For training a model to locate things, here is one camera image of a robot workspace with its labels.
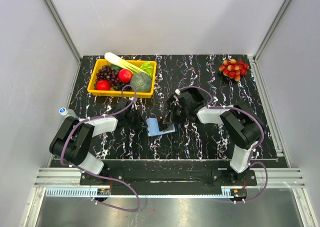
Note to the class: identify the green avocado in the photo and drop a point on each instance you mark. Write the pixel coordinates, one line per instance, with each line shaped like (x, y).
(115, 67)

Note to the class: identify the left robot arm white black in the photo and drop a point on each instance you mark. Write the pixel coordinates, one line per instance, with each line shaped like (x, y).
(73, 139)

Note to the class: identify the white daikon radish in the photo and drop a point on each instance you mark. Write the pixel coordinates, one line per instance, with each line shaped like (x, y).
(116, 60)

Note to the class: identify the green cantaloupe melon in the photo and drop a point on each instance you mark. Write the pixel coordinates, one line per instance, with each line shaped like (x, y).
(141, 82)

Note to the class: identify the yellow plastic bin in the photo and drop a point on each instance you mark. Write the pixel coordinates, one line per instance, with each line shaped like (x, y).
(112, 93)

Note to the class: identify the dark blue grape bunch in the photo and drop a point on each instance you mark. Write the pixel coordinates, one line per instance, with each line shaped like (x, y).
(122, 87)

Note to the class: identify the green lettuce leaf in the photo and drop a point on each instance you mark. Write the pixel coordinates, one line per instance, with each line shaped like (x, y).
(148, 67)

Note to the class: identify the black card tray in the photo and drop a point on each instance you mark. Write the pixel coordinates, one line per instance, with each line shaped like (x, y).
(200, 95)

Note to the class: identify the red apple lower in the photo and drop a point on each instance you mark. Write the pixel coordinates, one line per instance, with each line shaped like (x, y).
(102, 85)

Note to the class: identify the red apple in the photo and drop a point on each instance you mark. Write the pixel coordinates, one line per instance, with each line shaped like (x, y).
(125, 76)
(102, 85)

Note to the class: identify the blue card holder wallet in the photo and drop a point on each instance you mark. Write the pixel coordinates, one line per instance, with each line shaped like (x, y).
(156, 127)

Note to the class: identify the purple grape bunch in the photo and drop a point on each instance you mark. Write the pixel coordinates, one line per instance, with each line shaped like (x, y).
(106, 73)

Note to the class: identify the red apple upper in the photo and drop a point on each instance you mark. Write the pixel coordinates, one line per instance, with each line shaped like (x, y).
(125, 76)

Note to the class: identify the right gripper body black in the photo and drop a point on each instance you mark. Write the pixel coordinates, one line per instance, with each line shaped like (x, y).
(177, 114)

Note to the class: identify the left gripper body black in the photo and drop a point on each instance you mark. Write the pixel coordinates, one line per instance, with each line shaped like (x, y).
(134, 119)

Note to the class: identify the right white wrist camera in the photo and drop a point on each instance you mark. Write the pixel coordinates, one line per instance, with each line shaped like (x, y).
(177, 92)

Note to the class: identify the red lychee bunch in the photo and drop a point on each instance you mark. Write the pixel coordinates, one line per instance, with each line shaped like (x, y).
(234, 69)

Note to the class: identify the clear water bottle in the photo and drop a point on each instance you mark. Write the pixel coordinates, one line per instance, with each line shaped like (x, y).
(66, 112)

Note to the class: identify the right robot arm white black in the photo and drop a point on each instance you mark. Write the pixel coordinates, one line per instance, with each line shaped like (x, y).
(244, 127)

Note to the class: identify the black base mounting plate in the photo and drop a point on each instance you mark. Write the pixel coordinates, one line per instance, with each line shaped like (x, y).
(173, 177)

